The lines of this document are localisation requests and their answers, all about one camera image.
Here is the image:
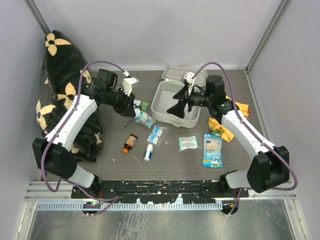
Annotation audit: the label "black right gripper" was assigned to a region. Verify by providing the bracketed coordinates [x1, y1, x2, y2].
[167, 84, 213, 119]

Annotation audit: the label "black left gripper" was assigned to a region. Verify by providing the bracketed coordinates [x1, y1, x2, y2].
[103, 87, 136, 117]

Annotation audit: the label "white gauze packet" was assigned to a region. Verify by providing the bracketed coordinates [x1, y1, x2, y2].
[133, 99, 142, 108]

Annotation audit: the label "medical tape roll packet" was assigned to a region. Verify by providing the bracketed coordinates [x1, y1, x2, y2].
[135, 111, 156, 129]

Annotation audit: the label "grey medicine kit case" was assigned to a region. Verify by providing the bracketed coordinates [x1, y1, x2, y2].
[151, 66, 201, 128]

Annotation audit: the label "brown medicine bottle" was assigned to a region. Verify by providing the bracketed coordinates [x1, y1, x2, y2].
[122, 134, 138, 154]

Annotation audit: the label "alcohol pads plastic bag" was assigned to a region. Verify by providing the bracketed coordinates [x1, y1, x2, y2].
[147, 125, 169, 147]

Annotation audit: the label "white bottle green label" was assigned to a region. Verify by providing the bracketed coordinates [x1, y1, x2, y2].
[134, 108, 148, 121]

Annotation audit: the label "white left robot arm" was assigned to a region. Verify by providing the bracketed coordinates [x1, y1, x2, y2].
[32, 69, 138, 198]

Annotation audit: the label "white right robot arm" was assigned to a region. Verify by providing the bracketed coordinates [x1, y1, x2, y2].
[167, 72, 290, 197]

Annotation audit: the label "small green box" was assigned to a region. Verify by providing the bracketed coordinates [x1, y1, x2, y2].
[140, 101, 149, 112]

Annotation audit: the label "green plasters plastic bag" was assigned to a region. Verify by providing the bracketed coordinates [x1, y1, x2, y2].
[177, 132, 203, 152]

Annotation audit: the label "yellow cartoon cloth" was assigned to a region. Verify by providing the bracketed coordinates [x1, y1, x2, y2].
[208, 96, 235, 142]

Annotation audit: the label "blue cooling patch pouch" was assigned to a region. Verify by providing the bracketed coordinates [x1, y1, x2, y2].
[202, 133, 223, 168]

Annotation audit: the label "black floral plush blanket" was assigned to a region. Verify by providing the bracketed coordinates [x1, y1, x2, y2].
[36, 30, 103, 163]

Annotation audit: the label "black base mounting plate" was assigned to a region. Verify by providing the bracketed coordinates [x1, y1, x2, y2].
[71, 178, 251, 204]

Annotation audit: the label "black handled scissors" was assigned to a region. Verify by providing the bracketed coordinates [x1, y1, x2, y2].
[124, 106, 141, 128]

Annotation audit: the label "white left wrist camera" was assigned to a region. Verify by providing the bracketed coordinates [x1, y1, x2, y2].
[121, 71, 139, 96]

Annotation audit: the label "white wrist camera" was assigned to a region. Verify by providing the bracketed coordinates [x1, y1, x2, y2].
[183, 72, 196, 95]
[121, 71, 139, 96]

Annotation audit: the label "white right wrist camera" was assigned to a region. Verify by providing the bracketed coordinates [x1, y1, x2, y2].
[183, 72, 196, 95]

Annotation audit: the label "white slotted cable duct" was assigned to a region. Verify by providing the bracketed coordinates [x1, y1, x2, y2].
[35, 200, 223, 212]

